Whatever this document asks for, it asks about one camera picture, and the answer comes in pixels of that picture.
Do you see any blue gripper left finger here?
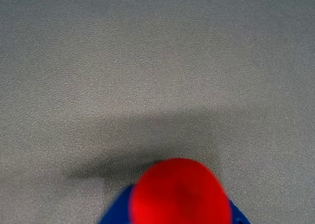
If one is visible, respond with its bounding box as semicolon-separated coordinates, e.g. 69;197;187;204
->
97;184;135;224

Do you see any red ball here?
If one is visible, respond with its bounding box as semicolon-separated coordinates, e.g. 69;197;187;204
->
129;158;232;224

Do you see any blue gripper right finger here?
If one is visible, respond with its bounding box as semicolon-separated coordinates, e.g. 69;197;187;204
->
228;199;252;224

